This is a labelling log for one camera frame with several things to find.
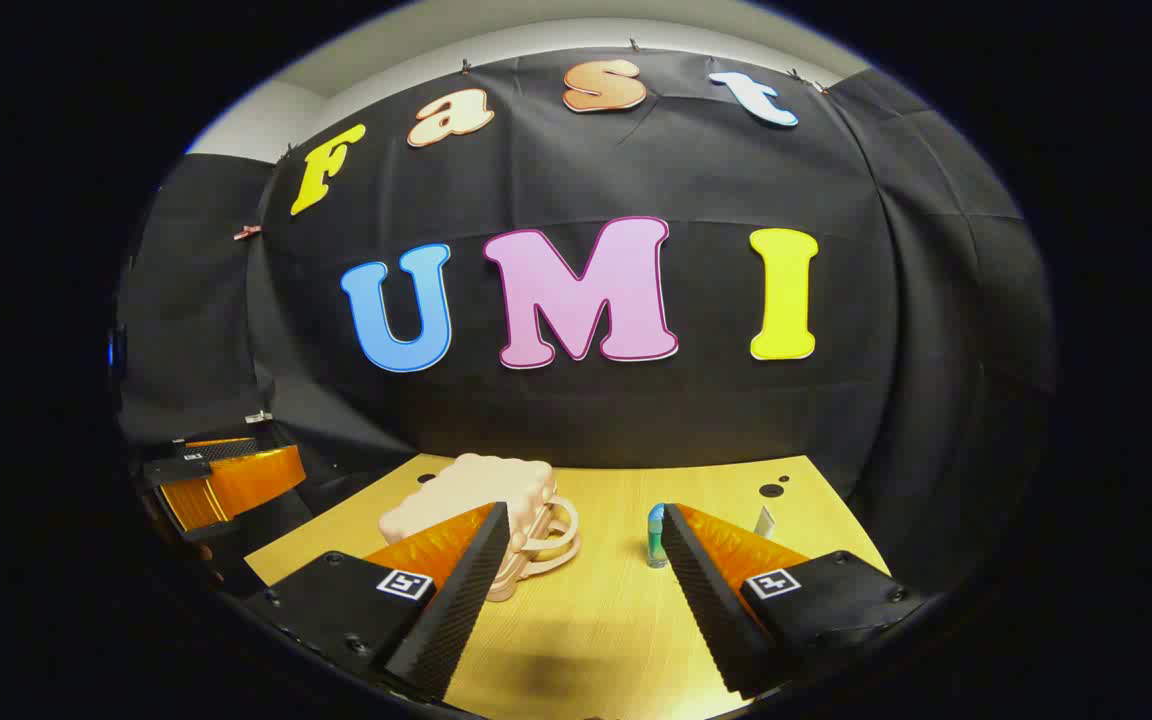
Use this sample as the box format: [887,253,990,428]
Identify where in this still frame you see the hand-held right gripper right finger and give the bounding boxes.
[662,502,929,699]

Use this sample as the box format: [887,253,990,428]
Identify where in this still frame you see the pink suitcase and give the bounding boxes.
[378,452,582,603]

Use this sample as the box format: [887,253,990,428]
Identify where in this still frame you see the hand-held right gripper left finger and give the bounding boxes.
[241,502,512,701]

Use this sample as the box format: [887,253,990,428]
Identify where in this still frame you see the black backdrop cloth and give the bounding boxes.
[116,45,1057,601]

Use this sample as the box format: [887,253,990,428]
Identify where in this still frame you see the small blue green bottle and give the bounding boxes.
[646,503,672,569]

